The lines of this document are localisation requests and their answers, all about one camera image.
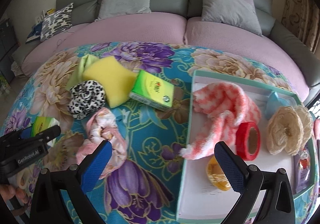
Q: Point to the purple cartoon wipes pack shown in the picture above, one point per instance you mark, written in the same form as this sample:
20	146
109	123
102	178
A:
302	162

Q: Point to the leopard print scrunchie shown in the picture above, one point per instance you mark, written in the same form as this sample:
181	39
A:
86	97

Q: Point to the small green tissue pack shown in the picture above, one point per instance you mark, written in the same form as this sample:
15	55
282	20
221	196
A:
43	123

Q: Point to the pink sofa seat cover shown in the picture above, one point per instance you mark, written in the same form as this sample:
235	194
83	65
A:
173	29

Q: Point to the blue surgical face mask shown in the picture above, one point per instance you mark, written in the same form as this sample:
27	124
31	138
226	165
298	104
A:
274	102

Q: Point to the light green cloth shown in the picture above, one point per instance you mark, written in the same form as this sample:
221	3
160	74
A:
76	76

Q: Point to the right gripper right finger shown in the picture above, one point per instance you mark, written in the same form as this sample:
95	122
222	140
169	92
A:
248	180

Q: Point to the blue pillow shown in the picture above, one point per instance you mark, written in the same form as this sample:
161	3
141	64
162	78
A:
35	33

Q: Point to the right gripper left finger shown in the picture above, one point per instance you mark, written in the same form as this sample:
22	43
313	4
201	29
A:
48	205

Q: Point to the yellow sponge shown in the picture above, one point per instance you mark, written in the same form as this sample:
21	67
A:
116	80

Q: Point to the red tape roll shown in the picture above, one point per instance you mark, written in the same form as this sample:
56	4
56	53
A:
248	141

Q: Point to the orange yellow round object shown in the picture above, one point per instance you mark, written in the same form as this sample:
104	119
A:
216	175

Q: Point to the black white patterned pillow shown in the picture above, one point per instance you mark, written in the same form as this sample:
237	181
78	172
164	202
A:
57	22

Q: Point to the grey pink pillow right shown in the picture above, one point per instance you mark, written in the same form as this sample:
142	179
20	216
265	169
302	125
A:
238	13

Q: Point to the floral blue tablecloth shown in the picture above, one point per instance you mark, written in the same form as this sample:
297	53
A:
145	188

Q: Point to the pink patterned fabric scrunchie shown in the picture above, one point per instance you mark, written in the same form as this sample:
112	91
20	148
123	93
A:
102	126

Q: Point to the beige patterned curtain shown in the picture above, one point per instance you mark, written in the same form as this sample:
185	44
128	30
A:
301	18

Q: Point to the books on sofa end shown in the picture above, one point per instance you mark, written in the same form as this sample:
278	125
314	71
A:
44	14

